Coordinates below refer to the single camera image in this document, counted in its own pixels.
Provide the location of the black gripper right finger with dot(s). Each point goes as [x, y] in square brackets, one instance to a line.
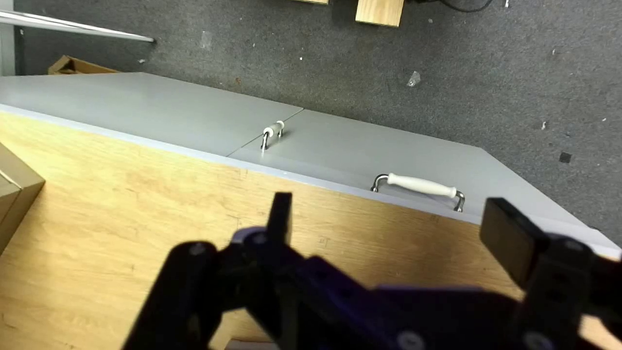
[562, 281]

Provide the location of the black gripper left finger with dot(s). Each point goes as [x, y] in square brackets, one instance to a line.
[298, 302]

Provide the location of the grey cabinet with wooden top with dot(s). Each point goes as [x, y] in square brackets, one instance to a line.
[135, 164]

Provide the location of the wooden furniture leg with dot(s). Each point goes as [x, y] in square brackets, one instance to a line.
[380, 12]

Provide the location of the cardboard box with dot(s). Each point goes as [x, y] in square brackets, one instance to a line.
[20, 187]

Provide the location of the brown wooden box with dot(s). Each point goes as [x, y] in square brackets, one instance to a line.
[69, 65]

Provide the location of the grey metal table edge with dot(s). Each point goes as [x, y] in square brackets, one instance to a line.
[65, 26]

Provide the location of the white drawer handle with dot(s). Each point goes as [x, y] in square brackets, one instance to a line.
[420, 185]

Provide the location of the white cabinet door handle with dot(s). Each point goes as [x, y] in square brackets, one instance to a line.
[273, 133]

